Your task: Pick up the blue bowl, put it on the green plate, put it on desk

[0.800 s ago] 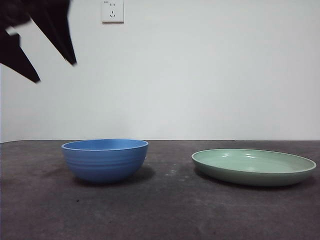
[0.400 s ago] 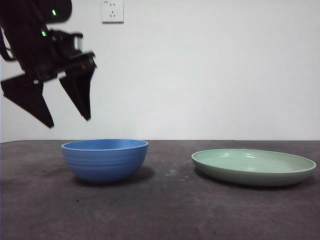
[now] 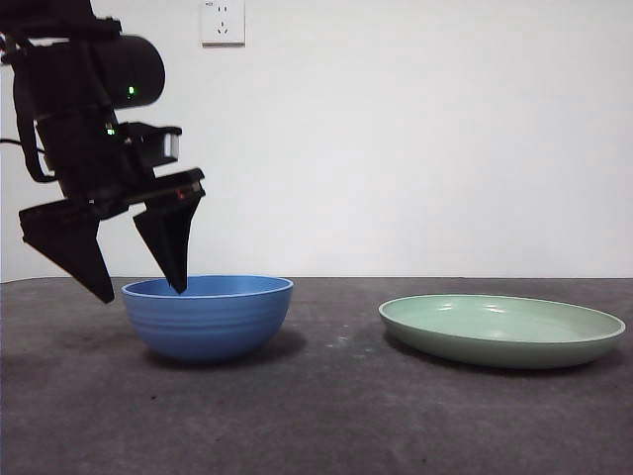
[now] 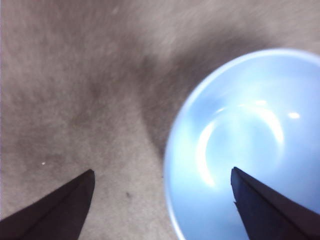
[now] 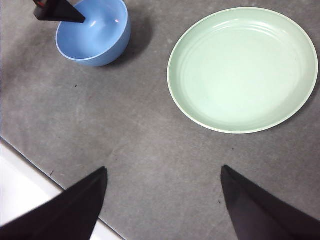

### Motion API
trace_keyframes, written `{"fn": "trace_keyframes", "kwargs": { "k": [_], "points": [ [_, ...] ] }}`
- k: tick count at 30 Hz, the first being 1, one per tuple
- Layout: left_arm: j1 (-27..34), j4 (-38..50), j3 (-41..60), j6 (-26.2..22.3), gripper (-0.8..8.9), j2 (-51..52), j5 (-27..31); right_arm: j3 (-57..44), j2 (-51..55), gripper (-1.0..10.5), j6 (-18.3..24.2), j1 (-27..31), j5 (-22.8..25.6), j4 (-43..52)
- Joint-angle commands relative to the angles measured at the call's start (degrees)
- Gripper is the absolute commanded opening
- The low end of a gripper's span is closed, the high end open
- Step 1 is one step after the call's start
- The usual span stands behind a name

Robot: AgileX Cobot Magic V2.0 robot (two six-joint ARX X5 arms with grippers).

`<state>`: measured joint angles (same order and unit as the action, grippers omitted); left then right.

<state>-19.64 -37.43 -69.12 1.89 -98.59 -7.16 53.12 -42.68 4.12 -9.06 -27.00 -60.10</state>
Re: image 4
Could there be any blue ribbed bowl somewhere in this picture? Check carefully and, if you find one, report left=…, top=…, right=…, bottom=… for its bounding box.
left=163, top=48, right=320, bottom=240

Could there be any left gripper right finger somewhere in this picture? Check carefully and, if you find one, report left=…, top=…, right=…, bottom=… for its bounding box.
left=230, top=166, right=320, bottom=240

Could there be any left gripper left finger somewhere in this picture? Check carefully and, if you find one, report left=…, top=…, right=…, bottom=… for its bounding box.
left=0, top=169, right=96, bottom=240

